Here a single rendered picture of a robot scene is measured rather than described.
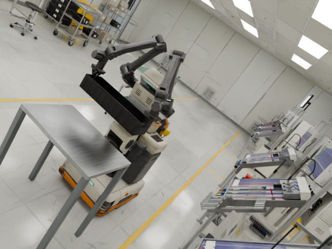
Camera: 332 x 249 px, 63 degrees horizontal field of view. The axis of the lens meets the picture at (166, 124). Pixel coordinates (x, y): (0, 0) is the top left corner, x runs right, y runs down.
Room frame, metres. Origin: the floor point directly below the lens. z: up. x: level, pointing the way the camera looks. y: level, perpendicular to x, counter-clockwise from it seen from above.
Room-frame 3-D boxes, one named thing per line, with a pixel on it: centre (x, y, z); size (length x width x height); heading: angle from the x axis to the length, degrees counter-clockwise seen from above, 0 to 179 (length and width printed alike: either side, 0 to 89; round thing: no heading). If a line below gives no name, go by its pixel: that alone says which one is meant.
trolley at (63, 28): (6.62, 3.22, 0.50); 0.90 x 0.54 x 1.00; 0
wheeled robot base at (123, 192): (2.38, 0.20, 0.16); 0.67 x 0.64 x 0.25; 161
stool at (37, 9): (5.10, 3.39, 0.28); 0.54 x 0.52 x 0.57; 99
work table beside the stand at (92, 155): (1.65, 0.45, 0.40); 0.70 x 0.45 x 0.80; 71
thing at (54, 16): (7.23, 4.09, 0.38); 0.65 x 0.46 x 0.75; 79
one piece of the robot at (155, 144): (2.47, 0.17, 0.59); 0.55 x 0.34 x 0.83; 71
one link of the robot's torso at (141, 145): (2.21, 0.19, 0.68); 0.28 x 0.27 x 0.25; 71
